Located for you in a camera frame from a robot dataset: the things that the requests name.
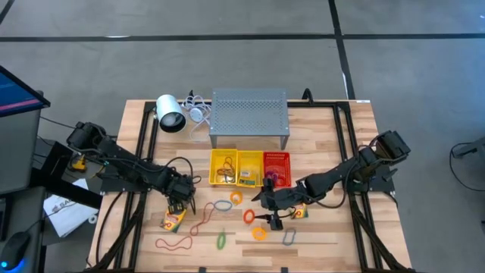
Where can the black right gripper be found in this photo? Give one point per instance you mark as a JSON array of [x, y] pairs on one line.
[[280, 199]]

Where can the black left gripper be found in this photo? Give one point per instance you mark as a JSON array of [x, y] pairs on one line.
[[180, 187]]

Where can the large Crayola crayon box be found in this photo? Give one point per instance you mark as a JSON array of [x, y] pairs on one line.
[[301, 212], [172, 221]]

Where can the long red rubber band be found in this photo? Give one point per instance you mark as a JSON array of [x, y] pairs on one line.
[[203, 219]]

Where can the small crayon box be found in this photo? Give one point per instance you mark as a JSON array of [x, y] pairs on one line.
[[246, 178]]

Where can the large red rubber band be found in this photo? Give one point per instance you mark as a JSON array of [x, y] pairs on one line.
[[156, 243]]

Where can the brown rubber band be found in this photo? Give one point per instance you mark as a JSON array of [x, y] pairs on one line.
[[223, 172]]

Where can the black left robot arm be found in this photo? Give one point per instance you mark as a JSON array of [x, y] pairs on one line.
[[125, 167]]

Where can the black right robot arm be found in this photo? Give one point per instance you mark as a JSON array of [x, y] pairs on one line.
[[341, 176]]

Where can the dark grey desk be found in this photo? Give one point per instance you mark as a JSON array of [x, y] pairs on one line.
[[36, 212]]

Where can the yellow plastic basket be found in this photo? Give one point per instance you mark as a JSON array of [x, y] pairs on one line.
[[213, 159], [257, 163]]

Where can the red plastic basket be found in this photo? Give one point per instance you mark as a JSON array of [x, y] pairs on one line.
[[276, 159]]

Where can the grey perforated metal shelf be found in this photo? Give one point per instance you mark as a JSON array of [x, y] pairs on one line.
[[250, 113]]

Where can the white round puck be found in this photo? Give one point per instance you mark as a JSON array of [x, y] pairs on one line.
[[196, 114]]

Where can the white cylindrical spot lamp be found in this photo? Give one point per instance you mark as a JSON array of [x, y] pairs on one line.
[[168, 108]]

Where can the white paper sheet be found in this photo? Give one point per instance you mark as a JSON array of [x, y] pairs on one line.
[[68, 220]]

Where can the black stand beam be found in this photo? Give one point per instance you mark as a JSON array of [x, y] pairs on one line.
[[64, 189]]

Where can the white label sticker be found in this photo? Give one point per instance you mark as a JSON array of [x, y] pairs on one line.
[[362, 101]]

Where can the grey cabinet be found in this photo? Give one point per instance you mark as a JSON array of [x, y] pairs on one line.
[[19, 151]]

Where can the black computer mouse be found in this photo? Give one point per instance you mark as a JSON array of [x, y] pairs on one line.
[[13, 250]]

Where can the monitor with blue screen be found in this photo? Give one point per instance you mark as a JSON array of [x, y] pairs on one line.
[[15, 95]]

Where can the grey floor stand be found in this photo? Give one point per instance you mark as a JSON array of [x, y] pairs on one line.
[[473, 149]]

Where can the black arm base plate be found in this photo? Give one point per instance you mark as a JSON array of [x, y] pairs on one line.
[[113, 186], [379, 186]]

